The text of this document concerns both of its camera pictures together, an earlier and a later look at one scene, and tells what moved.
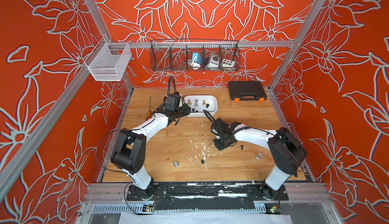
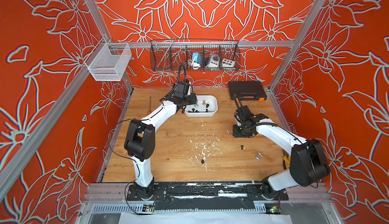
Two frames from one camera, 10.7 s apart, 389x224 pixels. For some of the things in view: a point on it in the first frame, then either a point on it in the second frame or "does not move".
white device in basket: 214,61 does not move
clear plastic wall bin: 108,62 does not move
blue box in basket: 198,59 does not move
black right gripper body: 220,144 -> 240,132
